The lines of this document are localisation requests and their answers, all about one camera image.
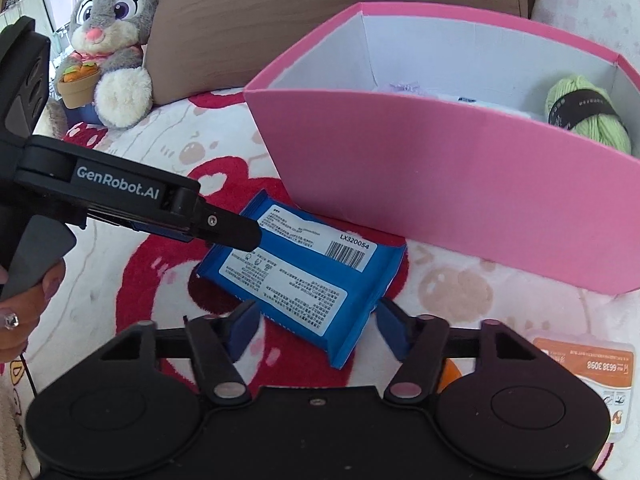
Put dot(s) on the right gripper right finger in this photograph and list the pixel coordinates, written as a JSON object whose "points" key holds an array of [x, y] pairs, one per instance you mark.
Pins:
{"points": [[418, 343]]}

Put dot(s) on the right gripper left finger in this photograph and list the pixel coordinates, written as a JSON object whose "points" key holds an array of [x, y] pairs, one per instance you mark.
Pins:
{"points": [[216, 344]]}

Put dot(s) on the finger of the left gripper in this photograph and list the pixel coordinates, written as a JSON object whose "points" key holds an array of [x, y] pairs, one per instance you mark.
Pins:
{"points": [[218, 226]]}

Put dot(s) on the orange egg-shaped sponge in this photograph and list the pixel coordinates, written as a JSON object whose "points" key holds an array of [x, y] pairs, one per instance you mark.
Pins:
{"points": [[450, 373]]}

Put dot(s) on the blue snack package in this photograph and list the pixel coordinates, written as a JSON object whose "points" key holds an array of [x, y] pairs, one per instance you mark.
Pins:
{"points": [[317, 282]]}

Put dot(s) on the purple plush toy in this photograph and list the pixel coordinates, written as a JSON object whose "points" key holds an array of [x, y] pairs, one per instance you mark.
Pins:
{"points": [[410, 88]]}

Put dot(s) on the green yarn ball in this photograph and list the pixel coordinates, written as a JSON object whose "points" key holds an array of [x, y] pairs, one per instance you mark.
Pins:
{"points": [[577, 105]]}

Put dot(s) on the white tissue pack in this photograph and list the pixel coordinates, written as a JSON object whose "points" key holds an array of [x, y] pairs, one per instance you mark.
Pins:
{"points": [[484, 104]]}

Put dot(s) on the person's left hand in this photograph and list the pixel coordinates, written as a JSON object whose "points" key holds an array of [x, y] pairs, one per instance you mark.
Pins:
{"points": [[20, 315]]}

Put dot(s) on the bear print blanket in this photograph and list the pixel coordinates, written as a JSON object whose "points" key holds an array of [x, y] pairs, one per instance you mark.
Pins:
{"points": [[116, 277]]}

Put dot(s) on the grey bunny plush toy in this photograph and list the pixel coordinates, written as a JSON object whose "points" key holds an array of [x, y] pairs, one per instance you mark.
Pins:
{"points": [[109, 36]]}

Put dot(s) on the clear box with orange label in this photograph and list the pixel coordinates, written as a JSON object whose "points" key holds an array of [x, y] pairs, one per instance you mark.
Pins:
{"points": [[607, 366]]}

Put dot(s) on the brown pillow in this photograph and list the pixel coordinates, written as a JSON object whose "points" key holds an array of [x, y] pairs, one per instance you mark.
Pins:
{"points": [[325, 15]]}

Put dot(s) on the pink cardboard box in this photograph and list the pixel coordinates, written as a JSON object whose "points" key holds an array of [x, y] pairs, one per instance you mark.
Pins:
{"points": [[512, 190]]}

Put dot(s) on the pink checked pillow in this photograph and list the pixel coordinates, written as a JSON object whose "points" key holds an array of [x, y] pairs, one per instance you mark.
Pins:
{"points": [[612, 23]]}

